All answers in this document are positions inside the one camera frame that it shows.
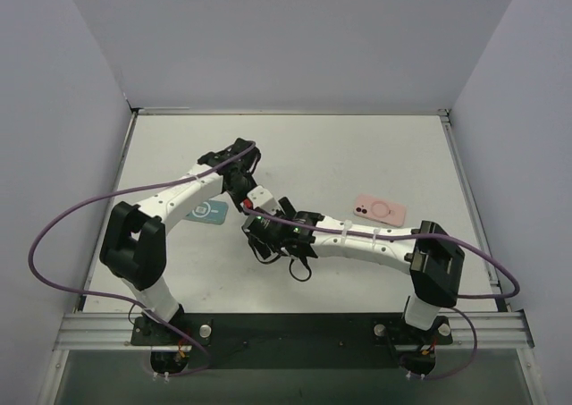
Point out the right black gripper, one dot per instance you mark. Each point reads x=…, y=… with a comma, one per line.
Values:
x=257, y=236

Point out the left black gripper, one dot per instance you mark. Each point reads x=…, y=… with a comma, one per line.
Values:
x=246, y=194

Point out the pink phone case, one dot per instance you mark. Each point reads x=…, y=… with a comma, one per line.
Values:
x=379, y=210

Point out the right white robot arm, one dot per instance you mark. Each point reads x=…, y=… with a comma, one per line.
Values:
x=427, y=254

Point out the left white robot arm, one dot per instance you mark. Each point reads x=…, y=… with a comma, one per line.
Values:
x=134, y=245

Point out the dark teal phone case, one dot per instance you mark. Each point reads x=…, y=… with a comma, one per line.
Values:
x=209, y=212

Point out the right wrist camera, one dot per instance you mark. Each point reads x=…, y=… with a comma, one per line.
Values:
x=261, y=198

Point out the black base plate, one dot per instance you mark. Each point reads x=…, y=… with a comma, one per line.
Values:
x=292, y=354

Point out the aluminium front rail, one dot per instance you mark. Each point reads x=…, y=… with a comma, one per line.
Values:
x=106, y=331

